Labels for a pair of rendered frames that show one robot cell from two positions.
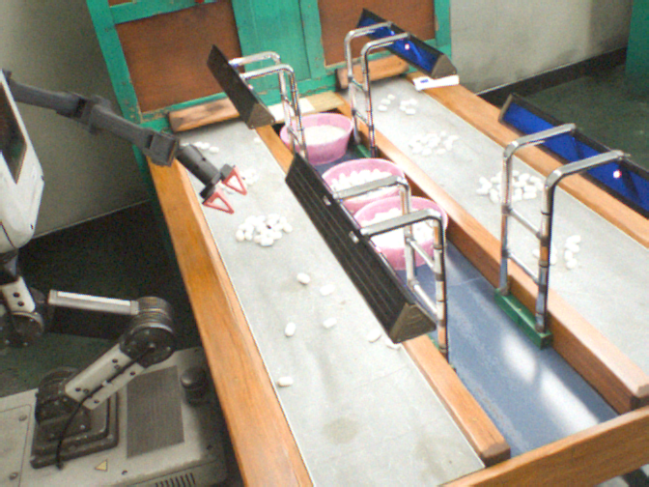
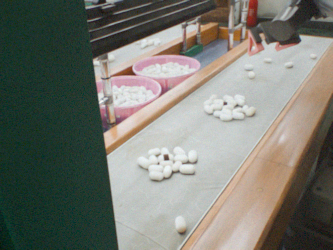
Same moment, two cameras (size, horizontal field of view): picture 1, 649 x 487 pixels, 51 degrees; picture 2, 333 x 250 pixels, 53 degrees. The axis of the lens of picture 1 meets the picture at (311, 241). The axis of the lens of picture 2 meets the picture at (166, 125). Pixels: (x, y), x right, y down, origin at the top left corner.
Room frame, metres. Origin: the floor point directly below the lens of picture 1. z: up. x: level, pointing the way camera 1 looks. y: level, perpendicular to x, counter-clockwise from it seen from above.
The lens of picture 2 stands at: (2.49, 0.68, 1.20)
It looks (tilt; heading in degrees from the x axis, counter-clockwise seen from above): 29 degrees down; 227
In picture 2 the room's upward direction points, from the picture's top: 2 degrees counter-clockwise
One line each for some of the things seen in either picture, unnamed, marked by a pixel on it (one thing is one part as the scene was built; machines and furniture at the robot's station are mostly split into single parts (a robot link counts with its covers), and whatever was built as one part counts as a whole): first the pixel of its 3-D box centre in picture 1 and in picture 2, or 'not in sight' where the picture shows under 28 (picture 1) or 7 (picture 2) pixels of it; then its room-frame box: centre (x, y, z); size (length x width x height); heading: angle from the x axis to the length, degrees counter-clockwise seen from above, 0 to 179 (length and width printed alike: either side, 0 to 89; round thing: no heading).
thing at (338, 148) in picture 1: (318, 140); not in sight; (2.30, -0.09, 0.72); 0.27 x 0.27 x 0.10
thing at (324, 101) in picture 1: (297, 108); not in sight; (2.51, -0.04, 0.77); 0.33 x 0.15 x 0.01; 103
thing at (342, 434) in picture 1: (273, 246); (235, 102); (1.63, 0.11, 0.73); 1.81 x 0.30 x 0.02; 13
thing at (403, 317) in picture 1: (346, 229); not in sight; (1.13, -0.07, 1.08); 0.62 x 0.08 x 0.07; 13
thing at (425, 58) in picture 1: (400, 39); not in sight; (2.20, -0.40, 1.08); 0.62 x 0.08 x 0.07; 13
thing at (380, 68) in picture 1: (372, 70); not in sight; (2.64, -0.36, 0.83); 0.30 x 0.06 x 0.07; 103
